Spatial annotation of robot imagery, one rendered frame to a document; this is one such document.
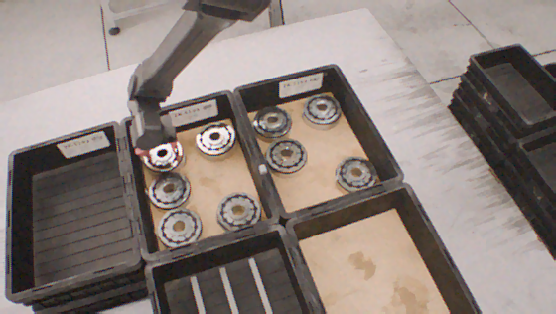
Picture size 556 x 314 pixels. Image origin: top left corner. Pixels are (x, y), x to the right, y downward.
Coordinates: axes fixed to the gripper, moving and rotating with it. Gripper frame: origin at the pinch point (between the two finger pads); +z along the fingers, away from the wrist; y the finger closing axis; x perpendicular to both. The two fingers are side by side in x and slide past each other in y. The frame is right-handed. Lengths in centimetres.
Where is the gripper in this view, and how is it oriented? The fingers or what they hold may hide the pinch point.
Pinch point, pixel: (161, 151)
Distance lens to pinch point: 107.4
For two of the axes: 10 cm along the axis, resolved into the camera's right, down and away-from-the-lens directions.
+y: 9.4, -2.9, 1.7
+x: -3.3, -7.9, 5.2
